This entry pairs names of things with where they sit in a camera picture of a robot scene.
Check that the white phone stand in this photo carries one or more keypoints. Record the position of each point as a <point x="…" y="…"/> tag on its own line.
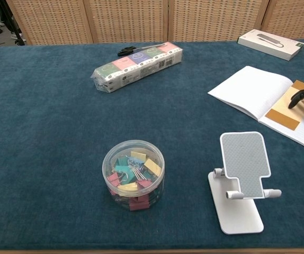
<point x="244" y="158"/>

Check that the white hub product box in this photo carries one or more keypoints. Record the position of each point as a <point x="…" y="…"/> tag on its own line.
<point x="271" y="43"/>

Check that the blue table mat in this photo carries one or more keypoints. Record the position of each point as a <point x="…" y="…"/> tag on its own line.
<point x="48" y="132"/>

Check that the clear jar of binder clips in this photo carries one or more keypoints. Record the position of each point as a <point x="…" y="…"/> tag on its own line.
<point x="133" y="180"/>

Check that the brown and cream bookmark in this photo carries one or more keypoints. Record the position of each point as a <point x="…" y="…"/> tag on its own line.
<point x="281" y="117"/>

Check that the black tripod stand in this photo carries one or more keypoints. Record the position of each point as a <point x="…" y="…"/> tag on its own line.
<point x="13" y="23"/>

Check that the wicker folding screen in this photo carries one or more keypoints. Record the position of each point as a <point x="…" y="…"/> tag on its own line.
<point x="128" y="21"/>

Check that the open white notebook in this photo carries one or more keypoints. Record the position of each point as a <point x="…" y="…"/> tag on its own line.
<point x="252" y="87"/>

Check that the wrapped tissue multipack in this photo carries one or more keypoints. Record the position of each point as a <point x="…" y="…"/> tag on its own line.
<point x="136" y="66"/>

